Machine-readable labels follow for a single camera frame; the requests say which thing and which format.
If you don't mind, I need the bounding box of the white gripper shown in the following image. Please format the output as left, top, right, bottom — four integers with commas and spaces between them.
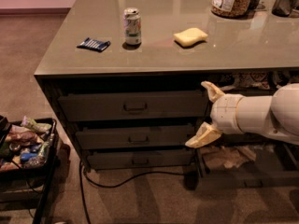
185, 81, 244, 148

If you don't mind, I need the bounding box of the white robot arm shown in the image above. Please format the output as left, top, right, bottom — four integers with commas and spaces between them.
185, 81, 299, 148

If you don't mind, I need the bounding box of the grey drawer cabinet counter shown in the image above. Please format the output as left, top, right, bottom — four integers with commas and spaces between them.
33, 0, 299, 189

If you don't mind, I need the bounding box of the yellow sponge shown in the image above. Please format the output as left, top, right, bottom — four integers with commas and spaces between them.
174, 28, 208, 47

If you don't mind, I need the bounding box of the large jar of nuts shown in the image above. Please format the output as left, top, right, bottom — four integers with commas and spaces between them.
211, 0, 250, 18

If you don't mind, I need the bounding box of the green white soda can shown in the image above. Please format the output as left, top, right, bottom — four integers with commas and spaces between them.
123, 7, 141, 46

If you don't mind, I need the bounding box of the blue striped snack packet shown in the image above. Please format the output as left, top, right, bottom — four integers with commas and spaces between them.
77, 37, 110, 52

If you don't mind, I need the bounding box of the dark metal kettle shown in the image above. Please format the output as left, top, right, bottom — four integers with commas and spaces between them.
272, 0, 299, 17

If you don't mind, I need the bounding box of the green snack bag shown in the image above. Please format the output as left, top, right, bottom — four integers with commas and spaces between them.
21, 116, 51, 133

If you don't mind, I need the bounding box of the black snack cart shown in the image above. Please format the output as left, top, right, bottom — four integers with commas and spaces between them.
0, 118, 59, 224

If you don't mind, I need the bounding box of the brown snack bag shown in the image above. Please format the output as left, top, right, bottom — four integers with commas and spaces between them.
6, 131, 43, 144

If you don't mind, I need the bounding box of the black floor cable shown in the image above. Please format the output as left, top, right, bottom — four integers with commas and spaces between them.
78, 160, 200, 224

